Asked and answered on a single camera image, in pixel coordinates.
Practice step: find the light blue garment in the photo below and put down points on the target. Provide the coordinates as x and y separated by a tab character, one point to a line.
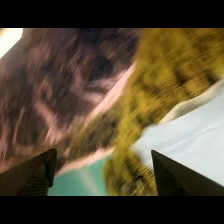
193	133

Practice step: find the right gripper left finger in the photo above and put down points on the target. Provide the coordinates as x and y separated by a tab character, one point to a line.
31	176

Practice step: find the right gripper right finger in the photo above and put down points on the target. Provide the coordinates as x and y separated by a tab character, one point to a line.
180	178

